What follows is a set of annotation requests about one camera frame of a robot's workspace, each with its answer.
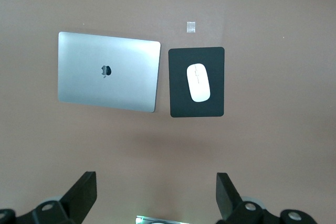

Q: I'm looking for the white computer mouse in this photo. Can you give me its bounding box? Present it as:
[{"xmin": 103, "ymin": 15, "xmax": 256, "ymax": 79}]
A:
[{"xmin": 186, "ymin": 62, "xmax": 212, "ymax": 103}]

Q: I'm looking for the black mouse pad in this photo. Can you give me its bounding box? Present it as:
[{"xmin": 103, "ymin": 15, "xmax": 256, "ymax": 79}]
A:
[{"xmin": 167, "ymin": 46, "xmax": 226, "ymax": 118}]

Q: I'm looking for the grey closed laptop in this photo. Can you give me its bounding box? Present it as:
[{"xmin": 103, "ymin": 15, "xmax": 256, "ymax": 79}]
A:
[{"xmin": 57, "ymin": 31, "xmax": 162, "ymax": 114}]

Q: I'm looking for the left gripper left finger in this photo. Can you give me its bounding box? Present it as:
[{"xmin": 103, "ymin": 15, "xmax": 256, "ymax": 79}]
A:
[{"xmin": 15, "ymin": 171, "xmax": 98, "ymax": 224}]

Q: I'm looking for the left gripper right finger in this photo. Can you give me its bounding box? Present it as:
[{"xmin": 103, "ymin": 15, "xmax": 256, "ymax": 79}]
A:
[{"xmin": 216, "ymin": 172, "xmax": 280, "ymax": 224}]

